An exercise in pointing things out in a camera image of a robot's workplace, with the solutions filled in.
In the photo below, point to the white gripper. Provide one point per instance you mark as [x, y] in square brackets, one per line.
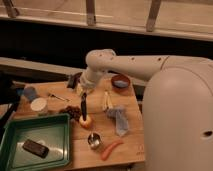
[81, 88]

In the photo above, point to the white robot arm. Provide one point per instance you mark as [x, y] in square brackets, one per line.
[177, 105]

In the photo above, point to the white paper cup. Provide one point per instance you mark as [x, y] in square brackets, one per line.
[39, 105]

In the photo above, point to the blue plastic cup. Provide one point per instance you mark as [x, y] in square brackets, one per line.
[30, 93]

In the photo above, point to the small steel cup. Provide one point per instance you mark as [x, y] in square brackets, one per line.
[94, 140]

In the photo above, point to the metal fork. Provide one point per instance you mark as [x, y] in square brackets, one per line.
[58, 97]

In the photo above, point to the bunch of dark grapes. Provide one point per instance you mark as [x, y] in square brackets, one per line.
[73, 111]

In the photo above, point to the red bowl blue inside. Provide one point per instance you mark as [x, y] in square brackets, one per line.
[120, 81]

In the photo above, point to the green plastic tray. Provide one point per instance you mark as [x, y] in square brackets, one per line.
[53, 132]

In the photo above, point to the crumpled blue cloth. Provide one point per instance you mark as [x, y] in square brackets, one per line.
[118, 113]

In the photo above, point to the wooden table board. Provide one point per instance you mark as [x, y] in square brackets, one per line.
[131, 151]

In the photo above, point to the black object at left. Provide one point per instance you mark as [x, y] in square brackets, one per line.
[8, 95]

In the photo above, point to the dark brown sponge block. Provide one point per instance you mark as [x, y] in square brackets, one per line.
[35, 148]

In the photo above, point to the orange carrot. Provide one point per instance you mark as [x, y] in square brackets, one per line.
[108, 150]

